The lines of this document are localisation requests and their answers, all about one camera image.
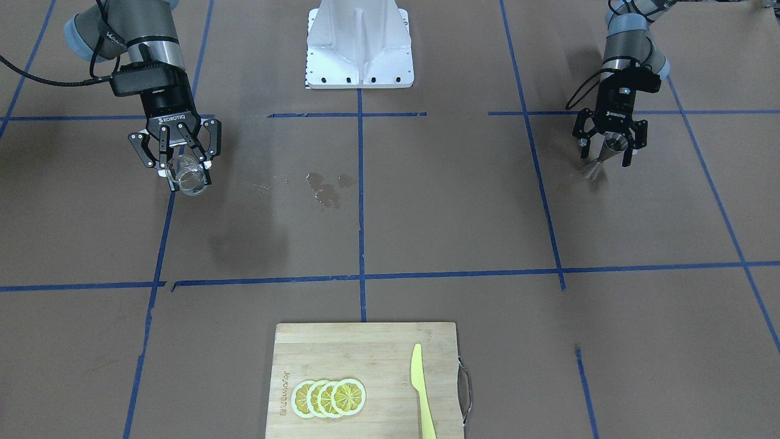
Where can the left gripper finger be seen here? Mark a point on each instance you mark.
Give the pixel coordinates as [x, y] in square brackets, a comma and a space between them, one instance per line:
[636, 138]
[587, 125]

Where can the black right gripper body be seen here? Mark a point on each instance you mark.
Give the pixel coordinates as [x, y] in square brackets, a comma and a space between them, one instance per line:
[166, 110]

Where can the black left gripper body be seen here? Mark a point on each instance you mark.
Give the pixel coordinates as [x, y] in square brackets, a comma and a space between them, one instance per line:
[613, 107]

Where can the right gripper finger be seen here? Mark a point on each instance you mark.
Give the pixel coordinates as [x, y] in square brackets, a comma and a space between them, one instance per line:
[141, 143]
[204, 155]

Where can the steel jigger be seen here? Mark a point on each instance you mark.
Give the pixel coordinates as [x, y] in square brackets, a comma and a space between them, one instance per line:
[612, 145]

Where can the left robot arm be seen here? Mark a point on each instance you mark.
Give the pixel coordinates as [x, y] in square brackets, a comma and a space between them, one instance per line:
[632, 63]

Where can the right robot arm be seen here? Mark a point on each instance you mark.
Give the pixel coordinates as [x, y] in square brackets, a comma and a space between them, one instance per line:
[143, 30]

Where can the bamboo cutting board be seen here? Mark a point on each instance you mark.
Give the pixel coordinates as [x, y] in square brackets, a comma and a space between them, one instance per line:
[378, 354]

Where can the lemon slice farthest from knife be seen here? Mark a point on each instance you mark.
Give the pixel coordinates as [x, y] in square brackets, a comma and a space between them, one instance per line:
[300, 405]

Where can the lemon slice nearest knife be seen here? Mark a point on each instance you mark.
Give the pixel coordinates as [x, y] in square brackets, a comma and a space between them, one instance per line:
[348, 397]

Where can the yellow plastic knife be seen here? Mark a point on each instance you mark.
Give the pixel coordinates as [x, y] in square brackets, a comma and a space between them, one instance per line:
[418, 382]

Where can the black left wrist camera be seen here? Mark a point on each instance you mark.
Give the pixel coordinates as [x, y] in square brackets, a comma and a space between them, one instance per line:
[637, 78]

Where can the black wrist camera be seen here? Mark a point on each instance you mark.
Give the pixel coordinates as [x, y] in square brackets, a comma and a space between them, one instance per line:
[136, 79]
[637, 78]

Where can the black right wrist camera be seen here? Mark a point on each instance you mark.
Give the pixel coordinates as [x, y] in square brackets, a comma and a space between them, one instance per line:
[136, 79]

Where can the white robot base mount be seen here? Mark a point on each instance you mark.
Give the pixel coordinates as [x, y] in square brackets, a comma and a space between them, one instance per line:
[359, 44]

